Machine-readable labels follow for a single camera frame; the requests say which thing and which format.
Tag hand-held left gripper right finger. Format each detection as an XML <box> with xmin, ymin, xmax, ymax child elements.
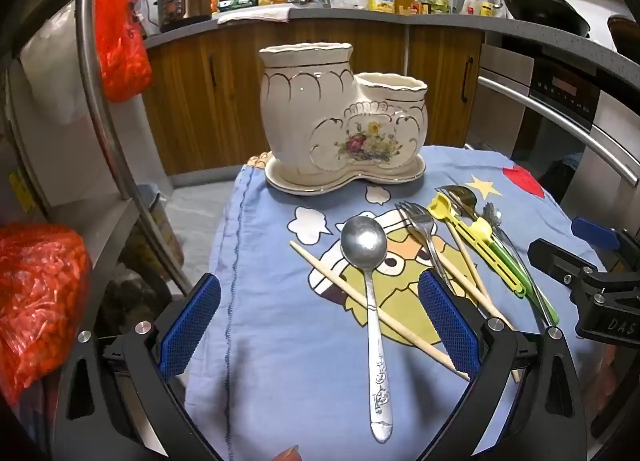
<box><xmin>417</xmin><ymin>270</ymin><xmax>587</xmax><ymax>461</ymax></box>

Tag blue cartoon printed cloth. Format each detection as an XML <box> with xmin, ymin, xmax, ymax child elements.
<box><xmin>185</xmin><ymin>143</ymin><xmax>608</xmax><ymax>461</ymax></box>

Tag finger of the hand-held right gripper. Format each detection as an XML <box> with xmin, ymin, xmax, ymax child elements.
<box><xmin>571</xmin><ymin>217</ymin><xmax>640</xmax><ymax>272</ymax></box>
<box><xmin>527</xmin><ymin>238</ymin><xmax>608</xmax><ymax>302</ymax></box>

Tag flower handled metal utensil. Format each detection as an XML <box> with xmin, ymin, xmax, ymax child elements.
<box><xmin>481</xmin><ymin>201</ymin><xmax>555</xmax><ymax>328</ymax></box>

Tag white towel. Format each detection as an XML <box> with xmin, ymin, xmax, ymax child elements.
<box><xmin>217</xmin><ymin>3</ymin><xmax>292</xmax><ymax>24</ymax></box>

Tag white floral ceramic utensil holder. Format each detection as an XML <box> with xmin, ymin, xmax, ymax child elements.
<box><xmin>259</xmin><ymin>42</ymin><xmax>428</xmax><ymax>176</ymax></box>

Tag steel built-in oven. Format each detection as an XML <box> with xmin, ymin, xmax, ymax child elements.
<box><xmin>477</xmin><ymin>43</ymin><xmax>640</xmax><ymax>442</ymax></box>

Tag grey kitchen countertop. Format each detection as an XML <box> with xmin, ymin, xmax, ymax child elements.
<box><xmin>142</xmin><ymin>6</ymin><xmax>640</xmax><ymax>92</ymax></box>

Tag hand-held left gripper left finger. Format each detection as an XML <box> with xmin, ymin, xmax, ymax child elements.
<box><xmin>52</xmin><ymin>272</ymin><xmax>223</xmax><ymax>461</ymax></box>

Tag white plastic bag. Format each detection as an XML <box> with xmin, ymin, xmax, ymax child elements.
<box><xmin>20</xmin><ymin>6</ymin><xmax>101</xmax><ymax>122</ymax></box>

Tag row of sauce bottles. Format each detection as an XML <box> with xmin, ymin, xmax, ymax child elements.
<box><xmin>420</xmin><ymin>0</ymin><xmax>458</xmax><ymax>16</ymax></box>

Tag red plastic bag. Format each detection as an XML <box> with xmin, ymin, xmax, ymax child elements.
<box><xmin>0</xmin><ymin>222</ymin><xmax>93</xmax><ymax>404</ymax></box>
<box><xmin>94</xmin><ymin>0</ymin><xmax>153</xmax><ymax>104</ymax></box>

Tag metal fork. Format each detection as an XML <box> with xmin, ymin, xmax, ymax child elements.
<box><xmin>395</xmin><ymin>201</ymin><xmax>456</xmax><ymax>292</ymax></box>

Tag white ceramic drip tray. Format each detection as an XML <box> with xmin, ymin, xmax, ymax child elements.
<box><xmin>264</xmin><ymin>153</ymin><xmax>427</xmax><ymax>196</ymax></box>

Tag gold rimmed spoon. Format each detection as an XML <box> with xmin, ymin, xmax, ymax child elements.
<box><xmin>434</xmin><ymin>184</ymin><xmax>480</xmax><ymax>224</ymax></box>

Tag electric pressure cooker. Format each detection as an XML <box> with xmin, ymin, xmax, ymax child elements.
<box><xmin>154</xmin><ymin>0</ymin><xmax>219</xmax><ymax>34</ymax></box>

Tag yellow tulip plastic spoon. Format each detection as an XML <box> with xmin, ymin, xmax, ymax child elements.
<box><xmin>427</xmin><ymin>192</ymin><xmax>527</xmax><ymax>298</ymax></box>

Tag wooden kitchen cabinets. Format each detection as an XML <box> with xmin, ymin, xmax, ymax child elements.
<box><xmin>142</xmin><ymin>21</ymin><xmax>486</xmax><ymax>176</ymax></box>

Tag large silver spoon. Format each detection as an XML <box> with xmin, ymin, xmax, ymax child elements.
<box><xmin>340</xmin><ymin>216</ymin><xmax>396</xmax><ymax>443</ymax></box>

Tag green handled plastic utensil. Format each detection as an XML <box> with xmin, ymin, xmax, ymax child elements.
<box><xmin>467</xmin><ymin>217</ymin><xmax>560</xmax><ymax>326</ymax></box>

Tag wooden chopstick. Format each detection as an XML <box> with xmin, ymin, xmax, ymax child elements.
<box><xmin>440</xmin><ymin>266</ymin><xmax>522</xmax><ymax>384</ymax></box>
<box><xmin>449</xmin><ymin>227</ymin><xmax>516</xmax><ymax>332</ymax></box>
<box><xmin>290</xmin><ymin>241</ymin><xmax>472</xmax><ymax>383</ymax></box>

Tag person's right forearm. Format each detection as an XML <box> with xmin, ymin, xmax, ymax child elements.
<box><xmin>597</xmin><ymin>338</ymin><xmax>640</xmax><ymax>439</ymax></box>

